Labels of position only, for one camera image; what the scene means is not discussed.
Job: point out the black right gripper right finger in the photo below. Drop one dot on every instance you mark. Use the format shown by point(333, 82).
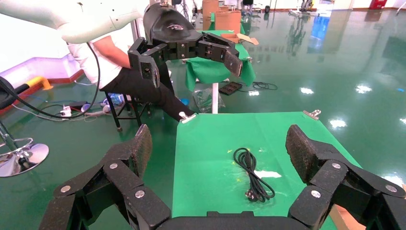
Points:
point(333, 177)

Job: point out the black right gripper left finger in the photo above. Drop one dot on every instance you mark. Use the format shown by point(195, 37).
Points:
point(123, 177)

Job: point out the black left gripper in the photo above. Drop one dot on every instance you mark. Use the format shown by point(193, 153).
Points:
point(171, 28)

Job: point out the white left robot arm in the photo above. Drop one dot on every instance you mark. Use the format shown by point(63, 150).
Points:
point(79, 19)

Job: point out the open brown cardboard box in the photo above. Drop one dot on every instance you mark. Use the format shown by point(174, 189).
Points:
point(341, 220)

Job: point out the tall narrow cardboard box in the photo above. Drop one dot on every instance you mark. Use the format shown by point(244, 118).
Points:
point(209, 9)

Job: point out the large closed cardboard box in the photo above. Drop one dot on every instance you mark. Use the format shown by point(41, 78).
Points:
point(228, 20)

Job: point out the small open cardboard box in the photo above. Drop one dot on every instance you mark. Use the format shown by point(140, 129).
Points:
point(248, 39)

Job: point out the small blue object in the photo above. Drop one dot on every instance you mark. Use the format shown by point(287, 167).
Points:
point(185, 102)

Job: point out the clear plastic bag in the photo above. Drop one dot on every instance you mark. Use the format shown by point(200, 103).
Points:
point(203, 101)

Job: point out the seated person white shirt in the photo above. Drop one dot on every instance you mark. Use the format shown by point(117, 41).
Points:
point(139, 85)

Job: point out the white table leg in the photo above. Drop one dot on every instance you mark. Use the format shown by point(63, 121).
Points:
point(215, 98)

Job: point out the black tray on floor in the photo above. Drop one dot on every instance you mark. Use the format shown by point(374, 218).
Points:
point(230, 88)

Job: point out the metal binder clip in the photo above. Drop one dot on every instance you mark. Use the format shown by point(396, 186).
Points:
point(187, 118)
point(312, 114)

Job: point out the black metal stool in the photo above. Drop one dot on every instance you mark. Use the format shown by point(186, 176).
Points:
point(115, 111)

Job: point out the white power strip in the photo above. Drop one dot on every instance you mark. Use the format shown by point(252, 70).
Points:
point(66, 111)

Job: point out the chrome swivel chair base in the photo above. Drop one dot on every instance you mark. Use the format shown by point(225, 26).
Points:
point(28, 155)

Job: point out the yellow corner bumper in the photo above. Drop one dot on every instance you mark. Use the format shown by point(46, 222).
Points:
point(39, 82)

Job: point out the black padded chair seat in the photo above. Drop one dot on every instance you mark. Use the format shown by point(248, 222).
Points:
point(6, 95)

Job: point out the red cabinet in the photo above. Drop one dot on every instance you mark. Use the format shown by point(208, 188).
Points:
point(378, 4)

